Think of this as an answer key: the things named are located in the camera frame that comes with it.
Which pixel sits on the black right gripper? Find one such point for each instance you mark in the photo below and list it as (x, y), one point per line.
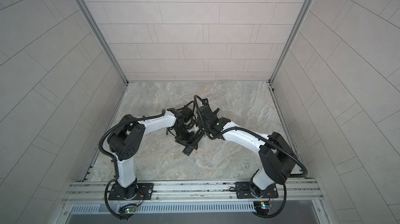
(199, 121)

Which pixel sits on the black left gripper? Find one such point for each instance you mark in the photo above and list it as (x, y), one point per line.
(187, 140)

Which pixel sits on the black remote control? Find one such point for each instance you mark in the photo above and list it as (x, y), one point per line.
(189, 148)

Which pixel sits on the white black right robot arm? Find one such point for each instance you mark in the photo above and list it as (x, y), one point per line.
(276, 155)

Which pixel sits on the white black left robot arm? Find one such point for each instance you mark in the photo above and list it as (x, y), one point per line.
(123, 141)

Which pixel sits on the left circuit board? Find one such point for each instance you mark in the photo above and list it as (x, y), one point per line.
(128, 209)

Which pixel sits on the circuit board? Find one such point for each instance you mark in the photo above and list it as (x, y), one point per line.
(128, 209)
(262, 208)

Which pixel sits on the right circuit board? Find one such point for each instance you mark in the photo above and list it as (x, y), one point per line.
(262, 208)

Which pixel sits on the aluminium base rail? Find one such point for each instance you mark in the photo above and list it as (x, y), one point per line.
(192, 196)

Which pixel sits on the aluminium corner post right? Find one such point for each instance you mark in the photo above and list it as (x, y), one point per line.
(295, 30)

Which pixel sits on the aluminium corner post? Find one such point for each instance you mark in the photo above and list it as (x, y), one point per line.
(100, 37)
(295, 30)

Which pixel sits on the aluminium corner post left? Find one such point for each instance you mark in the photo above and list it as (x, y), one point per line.
(100, 37)

